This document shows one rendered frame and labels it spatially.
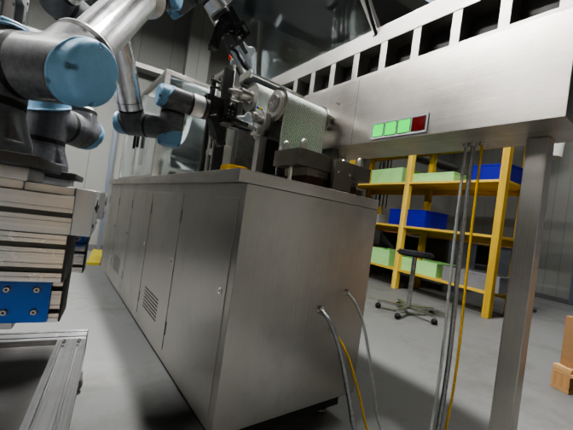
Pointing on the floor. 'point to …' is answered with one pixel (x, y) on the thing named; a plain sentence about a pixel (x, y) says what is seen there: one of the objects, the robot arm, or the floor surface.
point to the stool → (411, 287)
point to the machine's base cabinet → (242, 293)
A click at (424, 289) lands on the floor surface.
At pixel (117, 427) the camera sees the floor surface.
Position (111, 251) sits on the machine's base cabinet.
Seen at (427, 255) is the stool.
